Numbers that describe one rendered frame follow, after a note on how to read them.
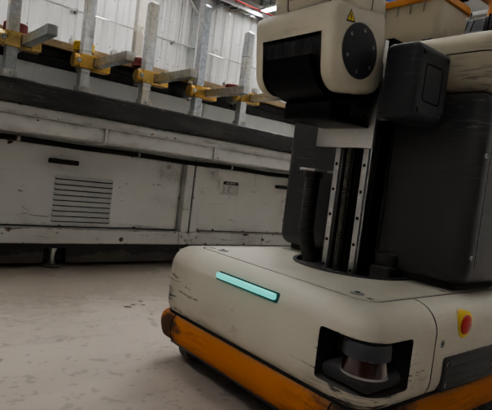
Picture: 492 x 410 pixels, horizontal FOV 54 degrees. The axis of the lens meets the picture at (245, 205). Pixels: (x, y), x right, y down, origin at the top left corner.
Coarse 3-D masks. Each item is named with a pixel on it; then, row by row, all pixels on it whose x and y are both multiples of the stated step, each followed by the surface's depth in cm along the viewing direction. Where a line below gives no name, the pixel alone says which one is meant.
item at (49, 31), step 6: (48, 24) 140; (36, 30) 149; (42, 30) 144; (48, 30) 141; (54, 30) 142; (24, 36) 158; (30, 36) 153; (36, 36) 148; (42, 36) 145; (48, 36) 144; (54, 36) 143; (24, 42) 157; (30, 42) 155; (36, 42) 154
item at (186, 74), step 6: (168, 72) 185; (174, 72) 181; (180, 72) 178; (186, 72) 175; (192, 72) 173; (156, 78) 191; (162, 78) 188; (168, 78) 184; (174, 78) 181; (180, 78) 179; (186, 78) 177; (192, 78) 176; (138, 84) 202
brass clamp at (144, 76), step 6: (138, 72) 188; (144, 72) 190; (150, 72) 191; (156, 72) 193; (138, 78) 189; (144, 78) 190; (150, 78) 192; (150, 84) 193; (156, 84) 194; (162, 84) 195
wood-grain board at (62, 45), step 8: (0, 24) 173; (48, 40) 184; (56, 40) 186; (56, 48) 188; (64, 48) 188; (72, 48) 190; (96, 56) 196; (128, 64) 206; (160, 72) 216; (216, 88) 236; (272, 104) 261; (280, 104) 264
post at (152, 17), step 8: (152, 8) 189; (152, 16) 190; (152, 24) 190; (152, 32) 191; (144, 40) 192; (152, 40) 191; (144, 48) 192; (152, 48) 191; (144, 56) 191; (152, 56) 192; (144, 64) 191; (152, 64) 192; (144, 88) 191; (144, 96) 192
